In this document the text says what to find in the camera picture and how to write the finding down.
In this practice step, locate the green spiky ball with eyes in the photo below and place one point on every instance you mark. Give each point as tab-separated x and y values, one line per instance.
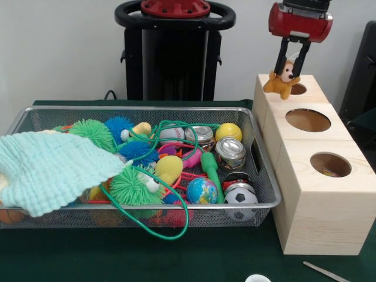
132	188

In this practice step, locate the metal scissors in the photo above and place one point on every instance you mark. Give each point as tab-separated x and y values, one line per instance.
323	271

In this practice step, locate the silver soda can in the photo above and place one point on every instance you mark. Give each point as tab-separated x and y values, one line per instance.
230	151

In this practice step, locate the green spiky rubber ball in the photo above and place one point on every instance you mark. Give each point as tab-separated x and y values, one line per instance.
91	132

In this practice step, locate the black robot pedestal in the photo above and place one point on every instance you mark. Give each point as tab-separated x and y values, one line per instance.
173	58

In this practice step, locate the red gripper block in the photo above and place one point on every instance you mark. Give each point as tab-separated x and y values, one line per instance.
299	25

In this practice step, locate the black white toy soccer ball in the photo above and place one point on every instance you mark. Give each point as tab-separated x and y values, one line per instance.
241	199

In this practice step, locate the yellow ball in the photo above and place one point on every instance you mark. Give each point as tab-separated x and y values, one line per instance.
228	132

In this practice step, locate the colourful globe ball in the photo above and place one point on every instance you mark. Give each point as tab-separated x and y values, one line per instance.
202	191

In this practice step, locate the mint green knitted cloth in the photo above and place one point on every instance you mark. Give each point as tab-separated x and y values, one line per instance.
53	167

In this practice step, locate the wooden box with three holes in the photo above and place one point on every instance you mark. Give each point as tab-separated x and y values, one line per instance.
323	220

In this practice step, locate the blue spiky ball with eyes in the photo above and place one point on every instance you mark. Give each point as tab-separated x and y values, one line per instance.
117	127

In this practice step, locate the white toy baseball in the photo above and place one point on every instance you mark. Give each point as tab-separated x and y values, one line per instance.
171	133

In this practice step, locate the multicoloured patterned cloth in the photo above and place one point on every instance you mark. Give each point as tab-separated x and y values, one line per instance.
330	172

